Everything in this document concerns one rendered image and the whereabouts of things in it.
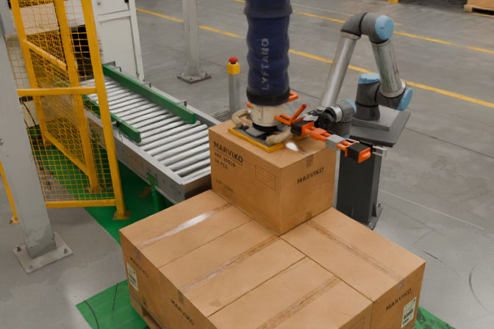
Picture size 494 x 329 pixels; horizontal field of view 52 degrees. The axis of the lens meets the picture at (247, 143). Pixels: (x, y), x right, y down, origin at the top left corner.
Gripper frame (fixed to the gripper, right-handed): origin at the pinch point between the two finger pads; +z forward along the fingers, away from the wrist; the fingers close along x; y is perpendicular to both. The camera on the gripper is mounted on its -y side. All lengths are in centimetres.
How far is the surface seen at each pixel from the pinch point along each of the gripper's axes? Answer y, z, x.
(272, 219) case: 2, 20, -47
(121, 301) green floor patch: 63, 83, -108
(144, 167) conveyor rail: 109, 35, -56
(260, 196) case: 11.2, 20.0, -36.8
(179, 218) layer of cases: 43, 51, -53
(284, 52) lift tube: 17.0, -1.2, 34.3
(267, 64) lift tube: 20.1, 7.1, 29.2
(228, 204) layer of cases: 36, 23, -53
